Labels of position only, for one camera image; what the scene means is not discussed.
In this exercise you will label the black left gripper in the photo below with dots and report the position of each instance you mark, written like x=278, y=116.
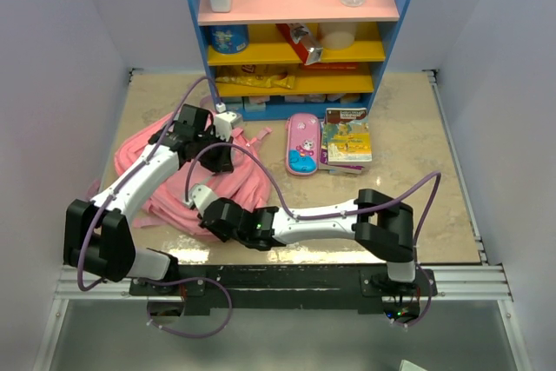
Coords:
x=222, y=162

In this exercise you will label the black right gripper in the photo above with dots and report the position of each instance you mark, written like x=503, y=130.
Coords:
x=220, y=237

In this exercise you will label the pink student backpack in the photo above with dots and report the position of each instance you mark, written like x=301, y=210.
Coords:
x=247, y=185

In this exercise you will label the pink blue pencil case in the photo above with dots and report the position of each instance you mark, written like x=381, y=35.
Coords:
x=303, y=144

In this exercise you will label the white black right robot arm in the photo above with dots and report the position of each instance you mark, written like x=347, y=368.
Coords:
x=383, y=227

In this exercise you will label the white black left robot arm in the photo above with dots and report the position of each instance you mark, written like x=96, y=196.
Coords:
x=97, y=236

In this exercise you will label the yellow chips bag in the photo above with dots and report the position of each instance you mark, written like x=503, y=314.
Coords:
x=258, y=75

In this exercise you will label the blue cartoon can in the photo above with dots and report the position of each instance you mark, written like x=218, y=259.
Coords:
x=229, y=39

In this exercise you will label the yellow illustrated book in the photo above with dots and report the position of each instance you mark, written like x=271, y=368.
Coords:
x=347, y=138

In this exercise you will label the blue pink yellow shelf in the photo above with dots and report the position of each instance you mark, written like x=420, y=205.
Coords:
x=282, y=57

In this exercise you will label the red silver snack box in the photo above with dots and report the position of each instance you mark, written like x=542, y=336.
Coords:
x=302, y=41

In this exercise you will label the white translucent cup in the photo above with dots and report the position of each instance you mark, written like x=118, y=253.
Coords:
x=337, y=36

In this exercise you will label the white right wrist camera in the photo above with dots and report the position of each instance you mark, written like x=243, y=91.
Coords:
x=200, y=197

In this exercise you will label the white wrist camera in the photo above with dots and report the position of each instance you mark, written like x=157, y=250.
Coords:
x=225, y=121
x=200, y=197

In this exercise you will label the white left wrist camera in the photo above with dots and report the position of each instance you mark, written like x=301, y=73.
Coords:
x=225, y=121

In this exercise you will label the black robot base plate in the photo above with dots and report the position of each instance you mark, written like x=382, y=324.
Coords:
x=363, y=288

